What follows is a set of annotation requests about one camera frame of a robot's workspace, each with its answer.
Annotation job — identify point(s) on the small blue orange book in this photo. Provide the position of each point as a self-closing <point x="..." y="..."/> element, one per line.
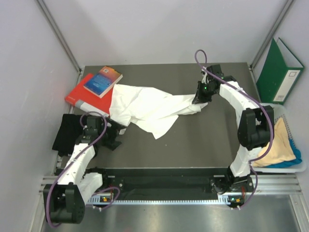
<point x="103" y="81"/>

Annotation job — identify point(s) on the teal blue t-shirt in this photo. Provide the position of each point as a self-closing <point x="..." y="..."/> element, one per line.
<point x="287" y="164"/>

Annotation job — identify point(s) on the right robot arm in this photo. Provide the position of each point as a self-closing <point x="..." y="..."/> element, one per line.
<point x="255" y="124"/>

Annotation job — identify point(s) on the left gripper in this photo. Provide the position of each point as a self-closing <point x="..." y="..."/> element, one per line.
<point x="114" y="129"/>

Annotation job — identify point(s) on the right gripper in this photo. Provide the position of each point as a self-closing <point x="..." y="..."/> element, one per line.
<point x="201" y="99"/>

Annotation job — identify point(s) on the green lever arch binder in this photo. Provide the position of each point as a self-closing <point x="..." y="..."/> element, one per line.
<point x="279" y="74"/>

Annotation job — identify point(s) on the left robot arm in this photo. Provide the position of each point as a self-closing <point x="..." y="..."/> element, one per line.
<point x="79" y="136"/>

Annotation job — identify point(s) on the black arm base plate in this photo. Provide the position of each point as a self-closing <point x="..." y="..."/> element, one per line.
<point x="166" y="183"/>

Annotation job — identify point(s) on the peach orange t-shirt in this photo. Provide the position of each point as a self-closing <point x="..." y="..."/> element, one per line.
<point x="281" y="149"/>

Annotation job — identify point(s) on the large red book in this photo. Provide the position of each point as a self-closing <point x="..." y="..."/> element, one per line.
<point x="86" y="101"/>

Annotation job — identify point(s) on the grey slotted cable duct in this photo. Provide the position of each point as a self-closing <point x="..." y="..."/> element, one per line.
<point x="220" y="200"/>

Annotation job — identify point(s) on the folded black t-shirt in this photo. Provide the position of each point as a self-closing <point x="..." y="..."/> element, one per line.
<point x="69" y="131"/>

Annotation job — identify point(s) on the white flower print t-shirt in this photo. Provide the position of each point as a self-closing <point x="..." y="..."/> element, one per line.
<point x="151" y="109"/>

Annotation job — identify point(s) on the white plastic basket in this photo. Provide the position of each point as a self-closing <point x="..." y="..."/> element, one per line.
<point x="280" y="111"/>

